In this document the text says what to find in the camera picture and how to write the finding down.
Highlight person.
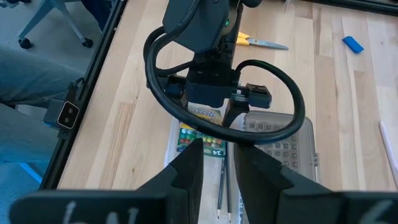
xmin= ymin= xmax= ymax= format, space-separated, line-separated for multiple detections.
xmin=0 ymin=43 xmax=85 ymax=164

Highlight yellow green crayon box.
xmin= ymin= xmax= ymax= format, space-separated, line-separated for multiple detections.
xmin=177 ymin=104 xmax=226 ymax=158

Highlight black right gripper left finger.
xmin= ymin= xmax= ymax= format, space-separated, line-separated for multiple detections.
xmin=9 ymin=138 xmax=205 ymax=224

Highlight blue eraser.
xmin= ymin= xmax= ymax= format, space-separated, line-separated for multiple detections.
xmin=341 ymin=35 xmax=364 ymax=54

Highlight table-level camera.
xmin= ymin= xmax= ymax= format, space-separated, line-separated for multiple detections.
xmin=43 ymin=98 xmax=81 ymax=130

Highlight dark pencil with pink eraser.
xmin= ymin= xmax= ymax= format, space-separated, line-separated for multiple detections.
xmin=226 ymin=142 xmax=233 ymax=222
xmin=216 ymin=157 xmax=225 ymax=219

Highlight grey studded case lid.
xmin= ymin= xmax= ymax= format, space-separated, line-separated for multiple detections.
xmin=241 ymin=110 xmax=320 ymax=183

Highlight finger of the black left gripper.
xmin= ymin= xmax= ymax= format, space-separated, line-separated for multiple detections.
xmin=222 ymin=83 xmax=272 ymax=128
xmin=165 ymin=77 xmax=188 ymax=108

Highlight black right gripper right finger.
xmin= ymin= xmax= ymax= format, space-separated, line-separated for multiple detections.
xmin=234 ymin=142 xmax=398 ymax=224

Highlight white pen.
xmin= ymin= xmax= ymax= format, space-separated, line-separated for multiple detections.
xmin=378 ymin=119 xmax=398 ymax=180

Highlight yellow handled scissors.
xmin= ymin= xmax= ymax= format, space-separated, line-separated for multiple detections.
xmin=236 ymin=30 xmax=289 ymax=50

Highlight grey rolling chair base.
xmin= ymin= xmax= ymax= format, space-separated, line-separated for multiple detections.
xmin=17 ymin=0 xmax=94 ymax=50

